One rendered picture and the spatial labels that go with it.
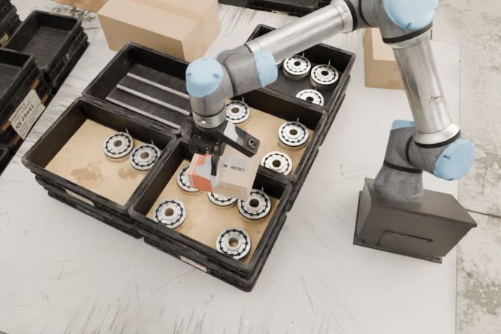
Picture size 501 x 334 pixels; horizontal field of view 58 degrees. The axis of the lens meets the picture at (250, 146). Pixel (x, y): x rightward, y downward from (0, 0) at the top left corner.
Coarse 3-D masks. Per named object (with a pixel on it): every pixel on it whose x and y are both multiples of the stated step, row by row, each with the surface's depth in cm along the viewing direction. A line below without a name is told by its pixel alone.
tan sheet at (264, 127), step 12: (252, 108) 164; (252, 120) 161; (264, 120) 161; (276, 120) 161; (252, 132) 158; (264, 132) 158; (276, 132) 158; (312, 132) 158; (264, 144) 155; (276, 144) 155; (264, 156) 152; (288, 156) 152; (300, 156) 152
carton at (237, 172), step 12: (204, 156) 118; (228, 156) 118; (240, 156) 118; (192, 168) 116; (228, 168) 115; (240, 168) 115; (252, 168) 115; (192, 180) 117; (204, 180) 116; (228, 180) 113; (240, 180) 113; (252, 180) 119; (216, 192) 119; (228, 192) 117; (240, 192) 116
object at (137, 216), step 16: (176, 144) 143; (272, 176) 136; (144, 192) 133; (288, 192) 133; (128, 208) 130; (160, 224) 127; (272, 224) 127; (192, 240) 125; (224, 256) 122; (256, 256) 122
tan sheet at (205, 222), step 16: (176, 176) 148; (176, 192) 144; (192, 208) 141; (208, 208) 141; (272, 208) 141; (192, 224) 138; (208, 224) 138; (224, 224) 138; (240, 224) 138; (256, 224) 138; (208, 240) 135; (256, 240) 135
